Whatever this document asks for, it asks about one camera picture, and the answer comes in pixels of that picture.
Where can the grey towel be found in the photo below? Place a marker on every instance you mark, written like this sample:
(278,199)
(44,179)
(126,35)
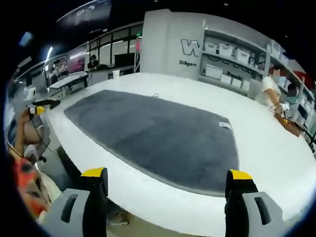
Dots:
(153,133)

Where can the person's left hand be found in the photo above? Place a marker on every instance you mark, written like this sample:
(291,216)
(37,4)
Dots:
(27,132)

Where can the orange cloth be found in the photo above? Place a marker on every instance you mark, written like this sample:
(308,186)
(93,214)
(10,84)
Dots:
(24,177)

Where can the grey reception counter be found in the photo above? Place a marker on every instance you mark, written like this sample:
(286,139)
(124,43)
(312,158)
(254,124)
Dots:
(101,74)

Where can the white paper cup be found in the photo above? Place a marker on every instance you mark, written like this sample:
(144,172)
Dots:
(116,75)

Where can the black monitor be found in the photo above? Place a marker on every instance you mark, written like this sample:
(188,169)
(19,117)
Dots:
(124,60)

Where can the wooden tray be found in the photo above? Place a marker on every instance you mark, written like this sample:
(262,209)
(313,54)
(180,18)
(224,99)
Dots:
(288,126)

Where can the pink tag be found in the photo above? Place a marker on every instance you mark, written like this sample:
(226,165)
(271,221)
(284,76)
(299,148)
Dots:
(138,45)

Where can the white box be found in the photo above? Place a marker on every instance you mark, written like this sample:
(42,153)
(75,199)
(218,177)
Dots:
(225,79)
(246,85)
(236,82)

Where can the large white storage bin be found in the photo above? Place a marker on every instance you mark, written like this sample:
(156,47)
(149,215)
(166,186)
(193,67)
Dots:
(213,72)

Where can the grey shelf unit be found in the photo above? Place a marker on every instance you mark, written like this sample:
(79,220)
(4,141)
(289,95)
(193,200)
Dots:
(268,54)

